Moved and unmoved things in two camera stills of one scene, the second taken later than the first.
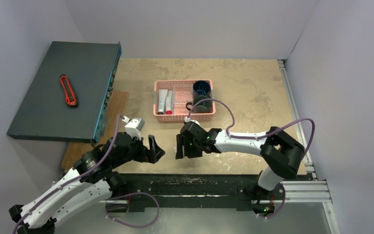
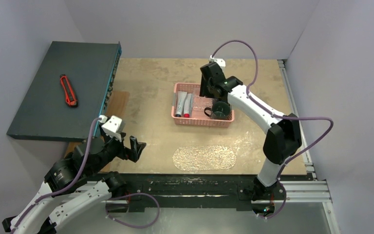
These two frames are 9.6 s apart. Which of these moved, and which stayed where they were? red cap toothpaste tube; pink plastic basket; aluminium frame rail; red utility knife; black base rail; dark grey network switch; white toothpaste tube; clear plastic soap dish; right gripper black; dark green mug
Moved: clear plastic soap dish; pink plastic basket; red cap toothpaste tube; dark green mug; white toothpaste tube; right gripper black
Stayed: black base rail; red utility knife; dark grey network switch; aluminium frame rail
